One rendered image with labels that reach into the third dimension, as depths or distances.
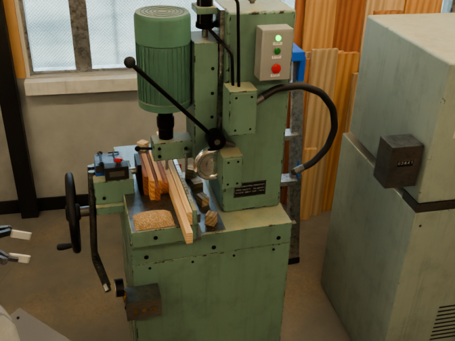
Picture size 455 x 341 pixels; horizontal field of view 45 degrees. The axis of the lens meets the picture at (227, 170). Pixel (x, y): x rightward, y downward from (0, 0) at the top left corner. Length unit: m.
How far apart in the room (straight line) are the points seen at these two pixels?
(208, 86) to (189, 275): 0.67
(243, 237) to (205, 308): 0.33
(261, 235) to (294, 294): 0.96
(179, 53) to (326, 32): 1.56
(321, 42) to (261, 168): 1.38
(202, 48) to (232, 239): 0.67
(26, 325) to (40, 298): 1.18
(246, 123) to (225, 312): 0.77
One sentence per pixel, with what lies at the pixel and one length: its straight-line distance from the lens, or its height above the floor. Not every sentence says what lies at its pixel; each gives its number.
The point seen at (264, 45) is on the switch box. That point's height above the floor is 1.43.
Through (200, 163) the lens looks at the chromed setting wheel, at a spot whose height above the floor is 1.03.
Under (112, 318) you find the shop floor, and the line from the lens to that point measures 2.75.
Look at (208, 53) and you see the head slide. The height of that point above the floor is 1.39.
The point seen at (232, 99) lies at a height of 1.28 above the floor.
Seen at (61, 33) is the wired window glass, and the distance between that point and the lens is 3.18.
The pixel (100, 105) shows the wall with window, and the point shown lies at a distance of 3.23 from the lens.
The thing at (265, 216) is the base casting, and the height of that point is 0.80.
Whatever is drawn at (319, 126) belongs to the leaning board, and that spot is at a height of 0.60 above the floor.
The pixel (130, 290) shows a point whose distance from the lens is 1.95.
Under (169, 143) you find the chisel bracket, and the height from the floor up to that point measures 1.07.
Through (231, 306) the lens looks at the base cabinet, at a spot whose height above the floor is 0.45.
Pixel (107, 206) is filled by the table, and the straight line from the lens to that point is 1.92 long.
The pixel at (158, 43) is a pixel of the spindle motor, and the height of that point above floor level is 1.43.
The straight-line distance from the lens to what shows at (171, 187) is 1.87.
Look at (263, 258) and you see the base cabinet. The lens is 2.03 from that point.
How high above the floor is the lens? 1.92
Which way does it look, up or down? 30 degrees down
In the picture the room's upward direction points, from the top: 2 degrees clockwise
